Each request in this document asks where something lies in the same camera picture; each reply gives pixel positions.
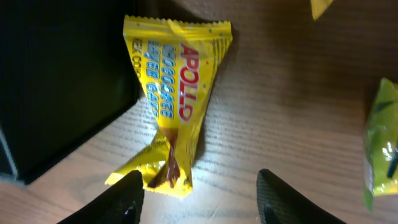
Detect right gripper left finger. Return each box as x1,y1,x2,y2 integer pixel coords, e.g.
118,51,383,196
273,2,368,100
59,170,144,224

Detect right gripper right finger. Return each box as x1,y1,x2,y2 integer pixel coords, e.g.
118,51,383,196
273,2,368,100
256,169,344,224

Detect yellow Apollo cake packet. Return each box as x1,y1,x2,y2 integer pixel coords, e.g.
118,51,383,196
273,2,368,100
106,16,233,198

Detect green pandan cake packet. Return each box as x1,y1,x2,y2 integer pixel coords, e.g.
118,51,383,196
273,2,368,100
363,78,397,211

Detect black open gift box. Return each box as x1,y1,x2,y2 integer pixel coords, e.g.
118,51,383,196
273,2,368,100
1,0,139,185

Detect yellow orange snack packet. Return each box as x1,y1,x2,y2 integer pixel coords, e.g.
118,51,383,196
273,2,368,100
310,0,333,21

